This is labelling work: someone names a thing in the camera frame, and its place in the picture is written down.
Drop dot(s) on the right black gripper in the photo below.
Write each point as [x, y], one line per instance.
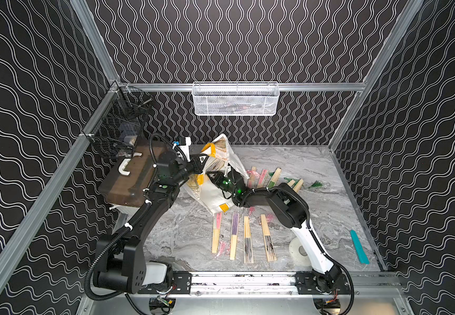
[217, 176]

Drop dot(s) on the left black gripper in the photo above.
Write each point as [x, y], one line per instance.
[190, 165]

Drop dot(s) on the white tote bag yellow handles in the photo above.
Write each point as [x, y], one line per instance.
[219, 157]

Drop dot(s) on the purple folding fan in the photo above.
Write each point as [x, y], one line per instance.
[234, 236]

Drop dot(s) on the green folding fan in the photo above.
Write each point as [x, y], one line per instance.
[291, 183]
[301, 185]
[274, 178]

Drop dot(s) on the beige folding fan dark print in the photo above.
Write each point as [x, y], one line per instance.
[248, 250]

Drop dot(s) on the beige folding fan long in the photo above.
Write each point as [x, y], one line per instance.
[269, 247]

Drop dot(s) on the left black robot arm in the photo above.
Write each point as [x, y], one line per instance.
[120, 265]

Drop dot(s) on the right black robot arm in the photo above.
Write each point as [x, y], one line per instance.
[328, 276]

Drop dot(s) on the white storage box brown lid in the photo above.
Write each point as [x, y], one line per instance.
[124, 184]

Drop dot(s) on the white tape roll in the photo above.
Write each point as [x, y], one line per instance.
[298, 253]

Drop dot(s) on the teal flat stick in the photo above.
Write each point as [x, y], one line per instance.
[363, 259]

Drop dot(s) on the black wire basket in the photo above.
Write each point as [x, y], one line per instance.
[122, 123]

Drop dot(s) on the white wire mesh basket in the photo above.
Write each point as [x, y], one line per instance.
[235, 98]

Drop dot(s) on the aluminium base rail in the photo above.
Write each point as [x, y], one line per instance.
[261, 293]

